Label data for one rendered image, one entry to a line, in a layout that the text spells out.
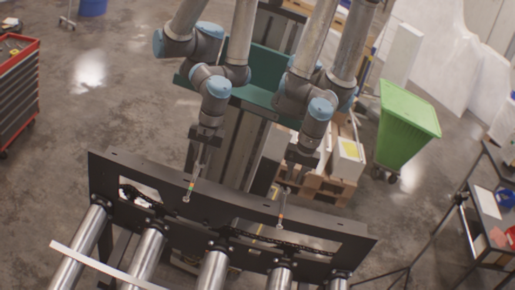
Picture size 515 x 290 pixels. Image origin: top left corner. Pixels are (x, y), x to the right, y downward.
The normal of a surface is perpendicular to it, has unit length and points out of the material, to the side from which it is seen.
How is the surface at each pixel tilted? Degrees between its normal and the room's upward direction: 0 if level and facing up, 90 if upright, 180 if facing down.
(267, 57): 90
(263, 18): 90
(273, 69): 90
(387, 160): 101
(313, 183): 90
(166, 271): 0
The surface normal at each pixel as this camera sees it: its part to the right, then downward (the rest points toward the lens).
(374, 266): 0.25, -0.78
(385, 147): -0.34, 0.63
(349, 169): -0.11, 0.56
